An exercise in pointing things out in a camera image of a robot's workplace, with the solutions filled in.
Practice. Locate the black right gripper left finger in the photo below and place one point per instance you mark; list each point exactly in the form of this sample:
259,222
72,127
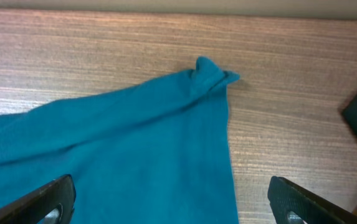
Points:
51,203

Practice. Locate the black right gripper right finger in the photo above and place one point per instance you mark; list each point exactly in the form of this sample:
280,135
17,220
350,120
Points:
291,203

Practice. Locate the dark blue shirt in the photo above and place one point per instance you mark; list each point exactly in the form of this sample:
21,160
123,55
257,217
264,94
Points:
151,153

